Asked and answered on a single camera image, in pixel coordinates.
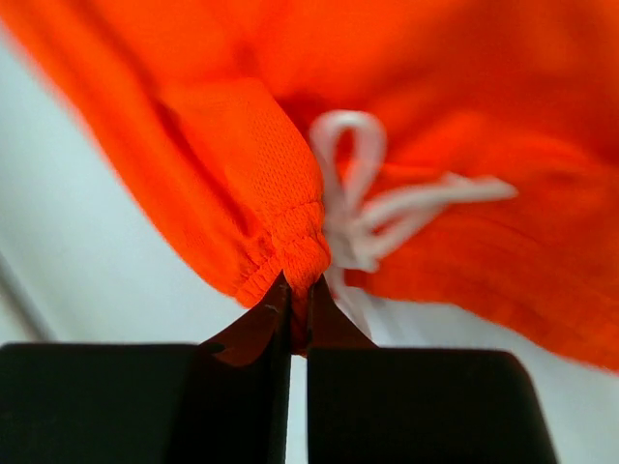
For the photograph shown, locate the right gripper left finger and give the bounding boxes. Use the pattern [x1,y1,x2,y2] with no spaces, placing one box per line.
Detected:
[1,277,291,463]

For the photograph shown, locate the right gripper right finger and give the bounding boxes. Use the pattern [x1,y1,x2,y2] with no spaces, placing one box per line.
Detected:
[307,280,557,463]

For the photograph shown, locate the orange mesh shorts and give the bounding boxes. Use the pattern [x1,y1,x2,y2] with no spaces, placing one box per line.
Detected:
[1,1,618,370]

